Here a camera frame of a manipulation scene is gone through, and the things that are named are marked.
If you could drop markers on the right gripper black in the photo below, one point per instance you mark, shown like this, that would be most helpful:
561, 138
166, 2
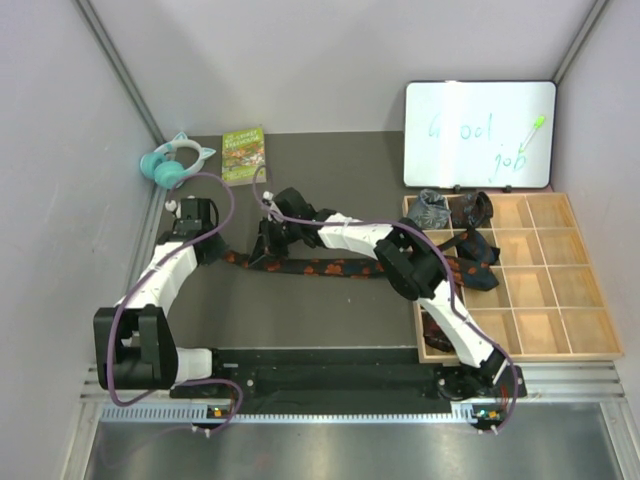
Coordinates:
266, 248

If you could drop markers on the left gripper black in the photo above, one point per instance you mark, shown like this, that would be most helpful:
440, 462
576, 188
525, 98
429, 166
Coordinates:
217, 253

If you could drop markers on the dark orange floral tie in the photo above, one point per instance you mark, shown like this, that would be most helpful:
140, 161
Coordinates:
469, 255

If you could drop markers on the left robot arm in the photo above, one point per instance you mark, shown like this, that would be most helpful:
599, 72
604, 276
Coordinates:
134, 347

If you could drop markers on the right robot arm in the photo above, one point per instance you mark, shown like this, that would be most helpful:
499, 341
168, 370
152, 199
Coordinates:
415, 268

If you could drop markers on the teal cat-ear headphones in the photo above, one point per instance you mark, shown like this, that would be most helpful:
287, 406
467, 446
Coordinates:
161, 166

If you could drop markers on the green paperback book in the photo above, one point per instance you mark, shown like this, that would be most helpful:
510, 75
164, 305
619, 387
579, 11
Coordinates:
243, 157

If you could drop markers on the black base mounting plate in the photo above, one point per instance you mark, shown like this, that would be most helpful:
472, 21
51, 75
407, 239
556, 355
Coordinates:
339, 402

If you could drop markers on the grey rolled tie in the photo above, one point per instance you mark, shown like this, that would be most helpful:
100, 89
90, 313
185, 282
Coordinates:
429, 210

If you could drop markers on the red patterned rolled tie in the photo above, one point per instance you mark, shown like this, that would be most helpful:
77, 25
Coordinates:
433, 335

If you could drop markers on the brown red rolled tie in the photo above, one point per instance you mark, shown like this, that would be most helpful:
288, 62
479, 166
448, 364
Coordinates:
470, 210

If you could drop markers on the white dry-erase board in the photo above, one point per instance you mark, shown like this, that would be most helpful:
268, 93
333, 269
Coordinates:
467, 134

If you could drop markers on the wooden compartment tray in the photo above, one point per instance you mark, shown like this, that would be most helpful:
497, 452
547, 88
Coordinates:
547, 305

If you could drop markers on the green marker pen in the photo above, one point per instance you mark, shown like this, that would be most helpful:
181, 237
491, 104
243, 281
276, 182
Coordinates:
538, 123

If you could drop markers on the white slotted cable duct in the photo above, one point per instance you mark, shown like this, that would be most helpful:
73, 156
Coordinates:
206, 414

